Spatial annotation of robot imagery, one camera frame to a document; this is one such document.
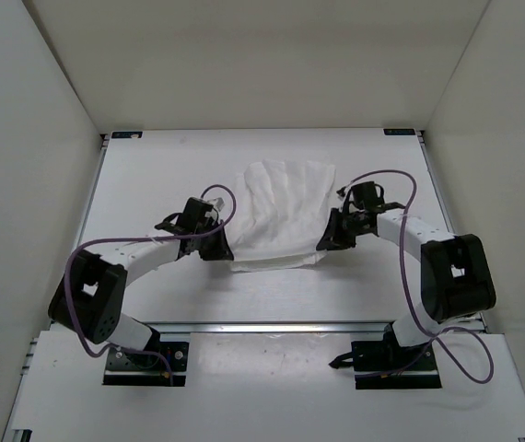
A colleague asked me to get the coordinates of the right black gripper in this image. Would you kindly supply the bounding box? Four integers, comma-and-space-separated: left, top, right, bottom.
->
318, 207, 369, 251

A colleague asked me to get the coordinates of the white skirt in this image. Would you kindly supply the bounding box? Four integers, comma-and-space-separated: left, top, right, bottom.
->
225, 160, 336, 273

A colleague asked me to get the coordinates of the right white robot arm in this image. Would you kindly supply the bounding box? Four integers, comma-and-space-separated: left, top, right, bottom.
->
317, 181, 496, 369

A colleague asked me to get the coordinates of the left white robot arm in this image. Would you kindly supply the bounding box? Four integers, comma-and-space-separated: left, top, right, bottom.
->
48, 197, 233, 366

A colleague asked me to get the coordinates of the right blue corner label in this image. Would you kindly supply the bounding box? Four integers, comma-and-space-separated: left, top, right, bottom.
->
383, 128, 415, 136

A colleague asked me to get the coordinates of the blue corner label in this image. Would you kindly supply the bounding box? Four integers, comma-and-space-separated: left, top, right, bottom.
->
383, 128, 415, 136
111, 131, 143, 139

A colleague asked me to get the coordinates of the left blue corner label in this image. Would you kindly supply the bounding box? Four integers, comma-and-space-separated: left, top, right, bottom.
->
111, 131, 143, 139

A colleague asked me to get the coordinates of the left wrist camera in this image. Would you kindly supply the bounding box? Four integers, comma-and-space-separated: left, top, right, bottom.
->
204, 197, 225, 220

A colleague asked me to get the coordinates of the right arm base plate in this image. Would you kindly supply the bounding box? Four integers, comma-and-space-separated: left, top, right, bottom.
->
351, 340, 442, 390

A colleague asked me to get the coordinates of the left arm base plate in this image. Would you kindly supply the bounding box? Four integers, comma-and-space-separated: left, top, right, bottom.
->
102, 341, 190, 387

